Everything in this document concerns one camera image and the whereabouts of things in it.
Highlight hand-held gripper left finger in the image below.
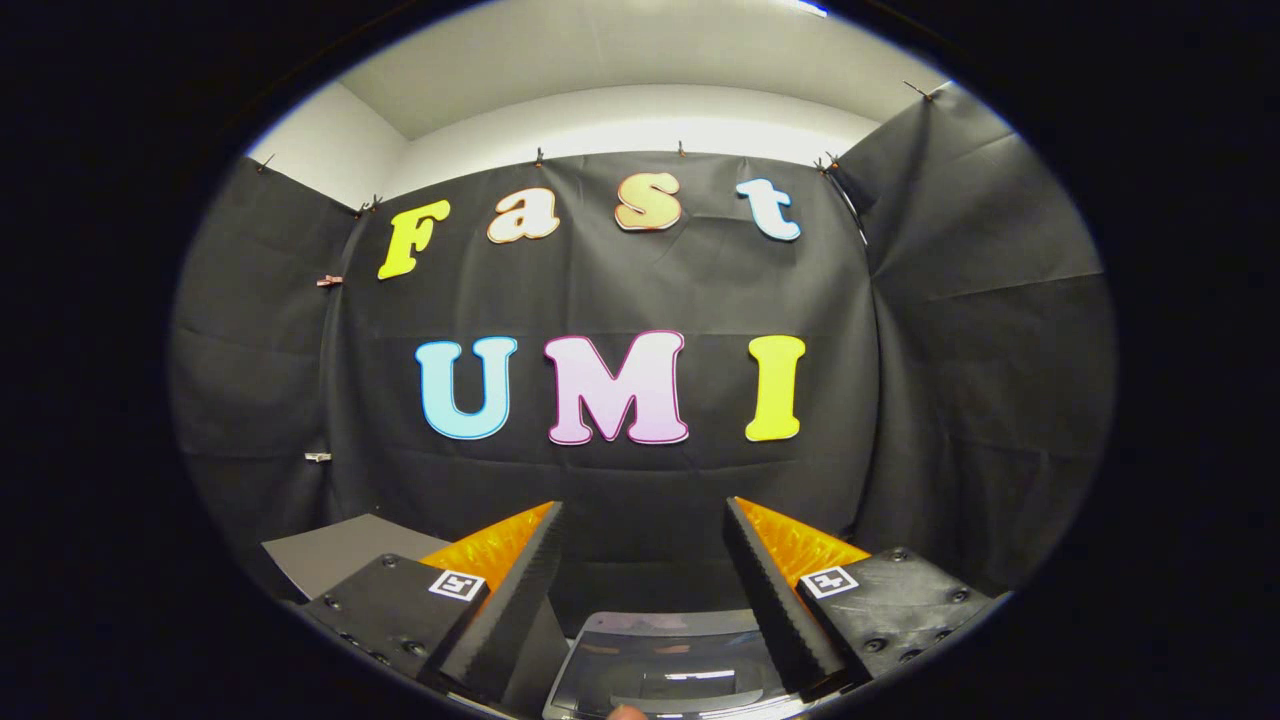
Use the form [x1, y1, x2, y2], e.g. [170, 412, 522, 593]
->
[300, 500, 571, 716]

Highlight row of small dark clips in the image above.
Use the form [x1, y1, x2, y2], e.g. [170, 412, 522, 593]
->
[255, 80, 941, 213]

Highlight dark glass washing machine lid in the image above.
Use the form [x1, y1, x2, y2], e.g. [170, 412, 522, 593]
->
[543, 608, 801, 719]

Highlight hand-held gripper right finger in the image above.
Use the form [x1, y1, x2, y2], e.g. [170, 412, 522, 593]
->
[722, 496, 996, 701]

